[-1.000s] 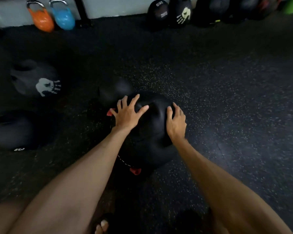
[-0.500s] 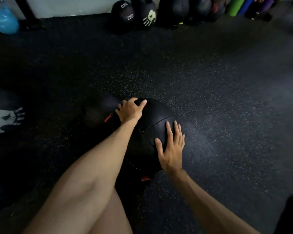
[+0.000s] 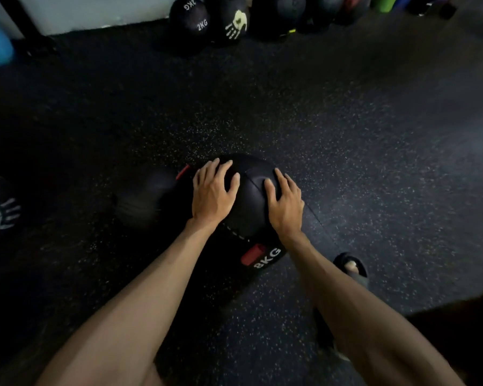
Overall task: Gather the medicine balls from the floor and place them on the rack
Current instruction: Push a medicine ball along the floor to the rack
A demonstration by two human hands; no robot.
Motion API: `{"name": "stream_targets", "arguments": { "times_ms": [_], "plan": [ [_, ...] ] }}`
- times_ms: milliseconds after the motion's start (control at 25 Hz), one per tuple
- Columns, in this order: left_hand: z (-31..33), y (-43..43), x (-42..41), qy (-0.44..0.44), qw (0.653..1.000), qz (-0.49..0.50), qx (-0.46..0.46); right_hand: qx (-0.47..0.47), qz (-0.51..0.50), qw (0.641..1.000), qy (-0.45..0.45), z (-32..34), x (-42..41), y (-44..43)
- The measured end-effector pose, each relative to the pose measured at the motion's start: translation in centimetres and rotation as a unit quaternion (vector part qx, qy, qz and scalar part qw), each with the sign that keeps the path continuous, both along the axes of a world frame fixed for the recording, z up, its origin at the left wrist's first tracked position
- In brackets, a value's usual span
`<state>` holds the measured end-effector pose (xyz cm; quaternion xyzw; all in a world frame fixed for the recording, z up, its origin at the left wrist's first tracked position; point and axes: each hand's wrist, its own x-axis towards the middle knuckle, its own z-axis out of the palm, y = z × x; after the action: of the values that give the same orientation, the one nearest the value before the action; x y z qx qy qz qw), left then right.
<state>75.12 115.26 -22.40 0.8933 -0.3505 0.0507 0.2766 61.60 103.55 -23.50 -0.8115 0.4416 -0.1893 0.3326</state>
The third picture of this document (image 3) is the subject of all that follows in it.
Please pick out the person's black shorts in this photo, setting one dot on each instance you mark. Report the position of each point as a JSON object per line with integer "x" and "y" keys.
{"x": 463, "y": 337}

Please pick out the person's right hand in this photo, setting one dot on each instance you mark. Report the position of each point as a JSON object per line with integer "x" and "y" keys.
{"x": 286, "y": 215}

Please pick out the person's right thumb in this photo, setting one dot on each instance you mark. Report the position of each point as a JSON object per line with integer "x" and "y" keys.
{"x": 270, "y": 192}

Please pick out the large black medicine ball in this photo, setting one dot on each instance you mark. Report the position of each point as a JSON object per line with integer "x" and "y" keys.
{"x": 251, "y": 204}

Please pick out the person's right middle finger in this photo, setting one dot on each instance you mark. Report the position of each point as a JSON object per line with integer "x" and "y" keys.
{"x": 291, "y": 184}

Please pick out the person's left forearm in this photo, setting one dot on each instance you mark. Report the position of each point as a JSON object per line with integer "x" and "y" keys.
{"x": 145, "y": 305}

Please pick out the small black medicine ball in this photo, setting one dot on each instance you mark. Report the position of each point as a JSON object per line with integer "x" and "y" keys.
{"x": 190, "y": 18}

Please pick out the black ball with hand print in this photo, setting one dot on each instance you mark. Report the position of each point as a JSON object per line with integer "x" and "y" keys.
{"x": 0, "y": 213}
{"x": 232, "y": 20}

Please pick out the person's left middle finger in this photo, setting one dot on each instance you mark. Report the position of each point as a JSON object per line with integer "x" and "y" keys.
{"x": 212, "y": 169}

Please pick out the green rolled mat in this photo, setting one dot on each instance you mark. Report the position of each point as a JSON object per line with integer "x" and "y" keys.
{"x": 383, "y": 2}

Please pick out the person's left little finger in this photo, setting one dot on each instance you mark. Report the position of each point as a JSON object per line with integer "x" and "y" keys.
{"x": 195, "y": 180}

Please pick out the person's left thumb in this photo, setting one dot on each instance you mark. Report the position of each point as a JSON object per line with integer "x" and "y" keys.
{"x": 233, "y": 187}

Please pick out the black metal post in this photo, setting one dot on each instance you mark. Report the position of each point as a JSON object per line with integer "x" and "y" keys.
{"x": 22, "y": 26}

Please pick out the blue rolled mat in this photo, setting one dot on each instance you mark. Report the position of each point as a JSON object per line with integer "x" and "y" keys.
{"x": 402, "y": 1}

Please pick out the person's right forearm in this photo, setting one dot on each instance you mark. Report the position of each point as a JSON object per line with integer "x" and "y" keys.
{"x": 354, "y": 313}

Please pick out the person's foot in sandal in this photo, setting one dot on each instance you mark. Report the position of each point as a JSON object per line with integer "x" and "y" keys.
{"x": 352, "y": 268}

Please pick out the person's left hand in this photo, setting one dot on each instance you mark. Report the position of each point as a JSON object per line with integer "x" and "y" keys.
{"x": 211, "y": 202}

